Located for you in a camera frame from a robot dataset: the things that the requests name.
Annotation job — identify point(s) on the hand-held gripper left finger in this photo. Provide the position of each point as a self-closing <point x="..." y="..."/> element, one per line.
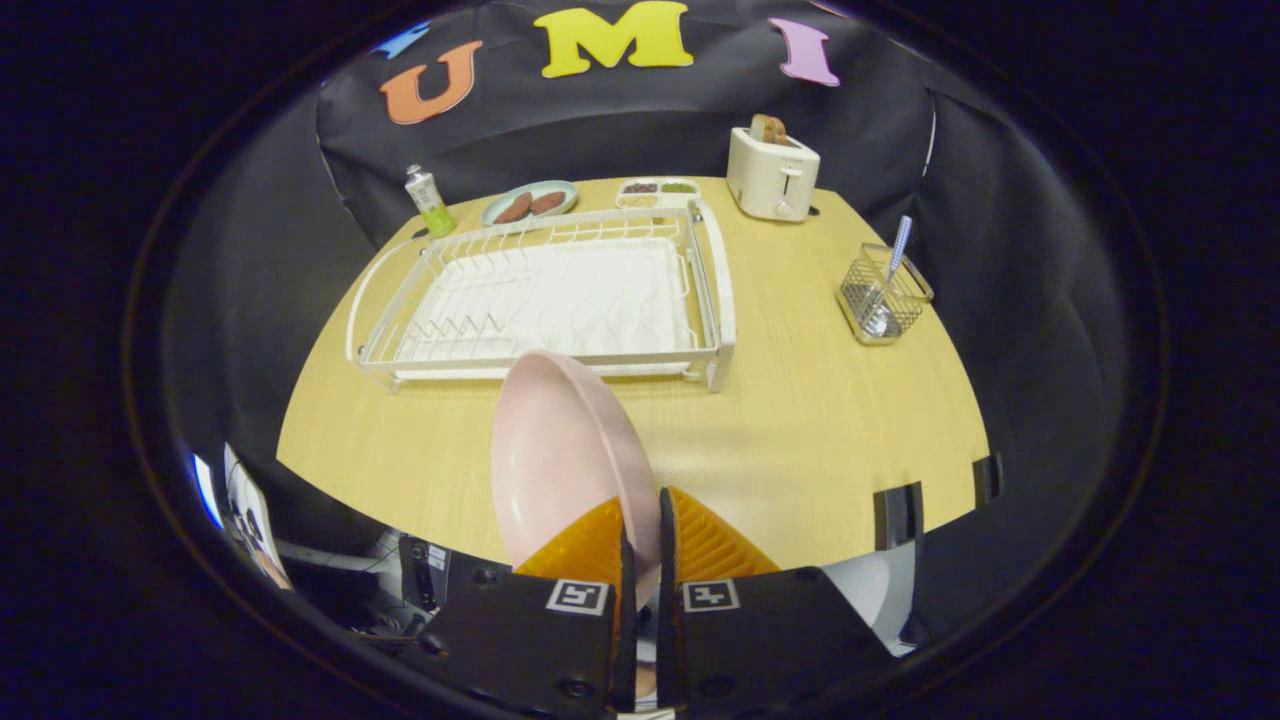
<point x="530" y="640"/>

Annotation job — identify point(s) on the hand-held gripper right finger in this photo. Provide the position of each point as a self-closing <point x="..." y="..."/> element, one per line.
<point x="770" y="630"/>

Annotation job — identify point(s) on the pink plate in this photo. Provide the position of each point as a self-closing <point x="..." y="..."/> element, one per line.
<point x="560" y="450"/>

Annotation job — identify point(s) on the white dish rack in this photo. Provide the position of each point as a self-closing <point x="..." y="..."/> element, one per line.
<point x="560" y="300"/>

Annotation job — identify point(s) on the green dish soap bottle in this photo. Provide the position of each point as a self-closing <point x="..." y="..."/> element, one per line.
<point x="430" y="205"/>

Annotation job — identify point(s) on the light green plate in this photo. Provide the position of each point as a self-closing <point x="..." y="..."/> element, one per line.
<point x="530" y="190"/>

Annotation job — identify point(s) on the white rounded object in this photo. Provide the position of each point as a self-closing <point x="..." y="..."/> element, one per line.
<point x="865" y="590"/>

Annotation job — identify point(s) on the black box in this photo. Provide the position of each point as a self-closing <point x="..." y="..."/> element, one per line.
<point x="420" y="570"/>

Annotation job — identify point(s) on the black table clamp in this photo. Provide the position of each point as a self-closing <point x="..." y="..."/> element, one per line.
<point x="987" y="478"/>
<point x="898" y="515"/>

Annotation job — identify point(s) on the printed paper sheet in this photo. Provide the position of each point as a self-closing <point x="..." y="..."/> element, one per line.
<point x="255" y="520"/>

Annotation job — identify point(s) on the blue lit screen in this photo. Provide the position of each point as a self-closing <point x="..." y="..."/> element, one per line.
<point x="206" y="490"/>

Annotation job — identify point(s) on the brown sausage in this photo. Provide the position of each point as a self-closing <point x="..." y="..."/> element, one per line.
<point x="513" y="208"/>
<point x="547" y="202"/>

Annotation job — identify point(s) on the white toaster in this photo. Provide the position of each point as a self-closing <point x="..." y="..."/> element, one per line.
<point x="770" y="180"/>

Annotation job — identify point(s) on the white divided food tray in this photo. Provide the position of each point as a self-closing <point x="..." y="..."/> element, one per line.
<point x="655" y="192"/>

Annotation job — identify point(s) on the brown toast slice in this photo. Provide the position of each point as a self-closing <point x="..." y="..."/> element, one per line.
<point x="767" y="128"/>

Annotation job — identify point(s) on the black backdrop cloth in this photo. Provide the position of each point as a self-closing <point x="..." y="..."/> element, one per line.
<point x="600" y="130"/>

